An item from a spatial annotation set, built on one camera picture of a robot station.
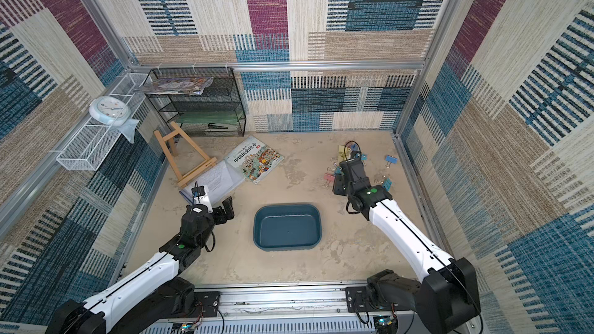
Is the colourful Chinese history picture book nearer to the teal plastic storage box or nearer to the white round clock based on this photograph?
the teal plastic storage box

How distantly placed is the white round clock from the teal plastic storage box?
557mm

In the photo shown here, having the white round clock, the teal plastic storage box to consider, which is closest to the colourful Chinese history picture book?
the teal plastic storage box

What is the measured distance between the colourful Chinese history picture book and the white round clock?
446 mm

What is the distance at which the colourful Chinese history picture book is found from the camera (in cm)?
107

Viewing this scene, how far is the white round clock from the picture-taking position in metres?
0.74

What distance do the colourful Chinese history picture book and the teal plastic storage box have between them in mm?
187

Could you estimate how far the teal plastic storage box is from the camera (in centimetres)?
89
